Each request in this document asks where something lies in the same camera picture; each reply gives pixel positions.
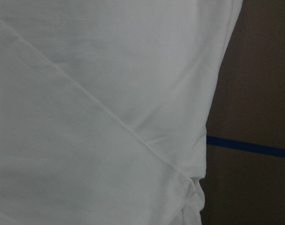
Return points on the white long-sleeve printed shirt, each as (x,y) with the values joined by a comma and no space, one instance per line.
(103,108)

